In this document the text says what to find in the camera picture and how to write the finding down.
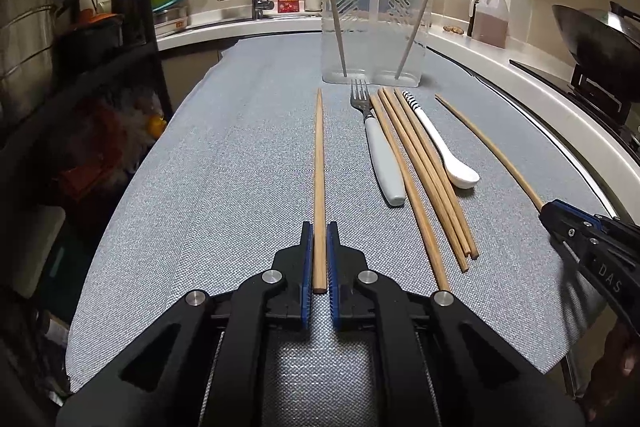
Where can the black gas stove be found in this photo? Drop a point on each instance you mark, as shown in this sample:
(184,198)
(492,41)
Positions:
(600,97)

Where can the dark canister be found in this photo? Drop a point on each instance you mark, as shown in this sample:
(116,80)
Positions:
(129,17)

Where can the long thin bamboo chopstick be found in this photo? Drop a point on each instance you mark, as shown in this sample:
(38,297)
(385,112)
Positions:
(500,157)

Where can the black pot orange lid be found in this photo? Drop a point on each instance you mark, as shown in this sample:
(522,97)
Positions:
(100,18)

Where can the oil jug yellow cap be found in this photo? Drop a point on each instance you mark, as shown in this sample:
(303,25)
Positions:
(492,24)

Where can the grey woven mat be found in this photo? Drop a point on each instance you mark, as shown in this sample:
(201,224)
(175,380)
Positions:
(225,182)

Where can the person's right hand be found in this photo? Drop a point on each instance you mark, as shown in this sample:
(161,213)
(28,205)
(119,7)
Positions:
(617,372)

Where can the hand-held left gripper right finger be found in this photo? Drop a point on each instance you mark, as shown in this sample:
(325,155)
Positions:
(334,277)

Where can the ginger root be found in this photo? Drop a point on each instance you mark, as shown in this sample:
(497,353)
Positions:
(452,29)

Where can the white dish red label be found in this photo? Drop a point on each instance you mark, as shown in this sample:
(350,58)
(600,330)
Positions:
(172,27)

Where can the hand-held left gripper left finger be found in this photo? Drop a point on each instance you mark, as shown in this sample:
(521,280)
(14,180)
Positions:
(306,277)

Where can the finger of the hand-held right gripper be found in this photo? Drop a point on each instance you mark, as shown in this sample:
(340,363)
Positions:
(560,227)
(582,214)

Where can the black shelf rack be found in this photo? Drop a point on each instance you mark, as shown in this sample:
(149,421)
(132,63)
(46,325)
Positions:
(150,32)

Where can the clear plastic utensil container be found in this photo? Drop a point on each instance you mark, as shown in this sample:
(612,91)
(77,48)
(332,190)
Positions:
(375,47)

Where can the large steel pot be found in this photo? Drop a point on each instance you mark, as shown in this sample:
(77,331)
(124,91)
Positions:
(25,32)

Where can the black wok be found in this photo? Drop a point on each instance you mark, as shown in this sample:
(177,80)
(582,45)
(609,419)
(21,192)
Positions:
(600,37)

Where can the steel basin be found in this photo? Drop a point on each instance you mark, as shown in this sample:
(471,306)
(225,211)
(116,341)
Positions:
(172,13)

